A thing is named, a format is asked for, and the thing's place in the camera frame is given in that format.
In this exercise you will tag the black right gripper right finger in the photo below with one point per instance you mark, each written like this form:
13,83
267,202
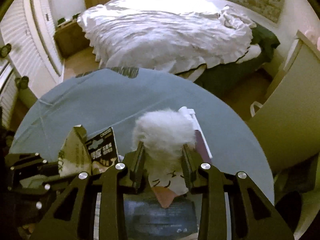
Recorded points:
233,206

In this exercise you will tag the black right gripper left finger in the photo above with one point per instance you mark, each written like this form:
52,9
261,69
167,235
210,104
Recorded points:
109,187

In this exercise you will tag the white printed snack bag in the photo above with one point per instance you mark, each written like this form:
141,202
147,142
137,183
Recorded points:
73,157

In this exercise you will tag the white fluffy sock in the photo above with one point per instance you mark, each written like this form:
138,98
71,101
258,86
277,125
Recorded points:
163,134

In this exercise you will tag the blue printed packet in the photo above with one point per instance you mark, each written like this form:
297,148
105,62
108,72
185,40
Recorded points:
146,219

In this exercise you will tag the black battery card pack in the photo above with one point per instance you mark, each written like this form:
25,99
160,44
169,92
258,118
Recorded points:
103,151

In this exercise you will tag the white purple box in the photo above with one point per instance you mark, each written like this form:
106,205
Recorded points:
201,145

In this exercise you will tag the white bedside cabinet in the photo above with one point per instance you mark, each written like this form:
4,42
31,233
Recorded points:
287,124

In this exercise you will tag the white radiator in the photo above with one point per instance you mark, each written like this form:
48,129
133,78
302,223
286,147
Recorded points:
9,94

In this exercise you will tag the grey blue table cloth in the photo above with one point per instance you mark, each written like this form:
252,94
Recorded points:
105,98

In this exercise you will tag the brown wooden nightstand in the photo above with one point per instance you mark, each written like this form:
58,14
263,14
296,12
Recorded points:
70,39

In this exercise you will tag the dark green blanket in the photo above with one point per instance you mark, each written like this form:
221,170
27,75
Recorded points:
266,39

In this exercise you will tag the white rumpled duvet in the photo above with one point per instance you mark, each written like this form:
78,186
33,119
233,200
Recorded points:
172,36

